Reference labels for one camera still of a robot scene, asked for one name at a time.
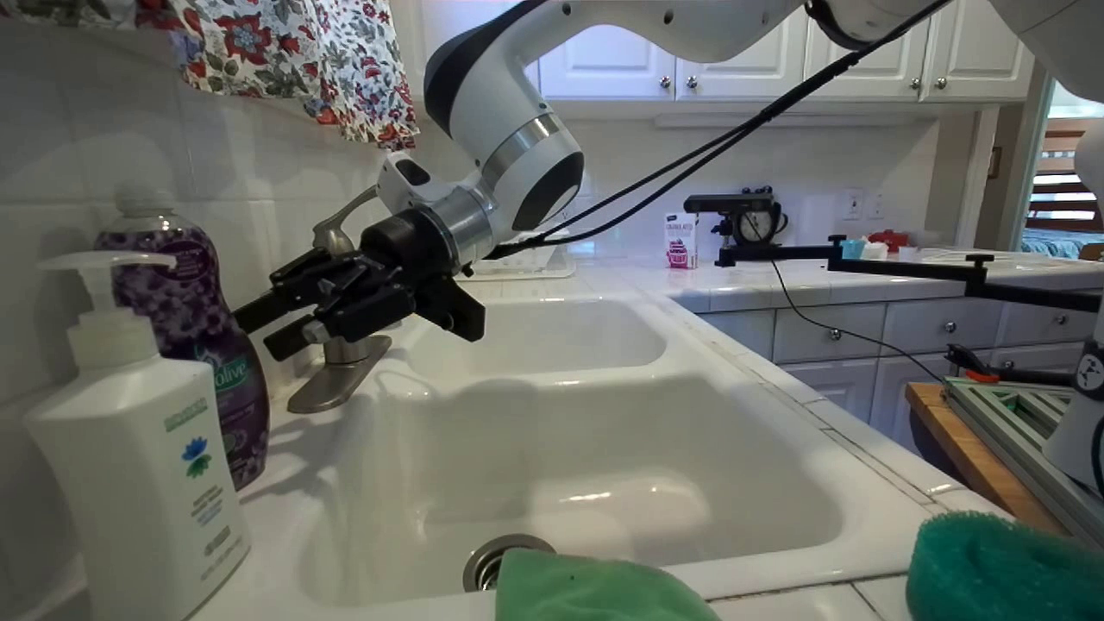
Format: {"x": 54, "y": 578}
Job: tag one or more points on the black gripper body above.
{"x": 400, "y": 261}

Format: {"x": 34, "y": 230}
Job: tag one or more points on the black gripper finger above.
{"x": 310, "y": 282}
{"x": 338, "y": 322}

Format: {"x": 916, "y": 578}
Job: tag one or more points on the purple floral soap bottle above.
{"x": 200, "y": 310}

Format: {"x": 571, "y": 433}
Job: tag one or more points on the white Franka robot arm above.
{"x": 496, "y": 91}

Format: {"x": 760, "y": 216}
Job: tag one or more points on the pink bottle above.
{"x": 680, "y": 242}

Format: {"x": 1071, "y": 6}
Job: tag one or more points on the white double basin sink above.
{"x": 598, "y": 459}

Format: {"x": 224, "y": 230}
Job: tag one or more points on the metal sink drain strainer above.
{"x": 500, "y": 558}

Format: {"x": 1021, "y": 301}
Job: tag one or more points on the brushed metal kitchen faucet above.
{"x": 338, "y": 379}

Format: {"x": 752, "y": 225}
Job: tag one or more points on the white dish rack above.
{"x": 521, "y": 261}

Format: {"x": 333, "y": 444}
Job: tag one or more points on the floral curtain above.
{"x": 310, "y": 55}

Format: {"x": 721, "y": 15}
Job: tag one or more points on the white soap pump dispenser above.
{"x": 138, "y": 494}

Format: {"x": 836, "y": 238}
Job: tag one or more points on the white upper cabinets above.
{"x": 609, "y": 71}

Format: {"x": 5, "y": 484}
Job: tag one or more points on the green scrubbing cloth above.
{"x": 598, "y": 590}

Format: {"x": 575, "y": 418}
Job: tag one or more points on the white drawer cabinets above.
{"x": 829, "y": 331}

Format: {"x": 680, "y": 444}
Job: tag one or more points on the small blue container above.
{"x": 852, "y": 245}

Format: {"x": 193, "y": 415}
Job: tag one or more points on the small red object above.
{"x": 891, "y": 238}

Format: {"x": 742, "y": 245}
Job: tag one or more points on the wooden board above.
{"x": 979, "y": 454}

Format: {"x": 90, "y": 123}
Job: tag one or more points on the black red clamp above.
{"x": 1003, "y": 366}

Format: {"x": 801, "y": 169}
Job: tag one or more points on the green round sponge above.
{"x": 1003, "y": 570}

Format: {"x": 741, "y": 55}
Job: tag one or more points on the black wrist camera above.
{"x": 458, "y": 307}

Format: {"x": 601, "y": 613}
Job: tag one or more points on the black stereo camera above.
{"x": 742, "y": 217}

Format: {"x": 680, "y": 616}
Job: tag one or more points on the white wall outlet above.
{"x": 850, "y": 211}

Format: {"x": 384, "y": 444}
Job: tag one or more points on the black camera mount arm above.
{"x": 919, "y": 269}

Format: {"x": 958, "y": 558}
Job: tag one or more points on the metal base plate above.
{"x": 1021, "y": 426}

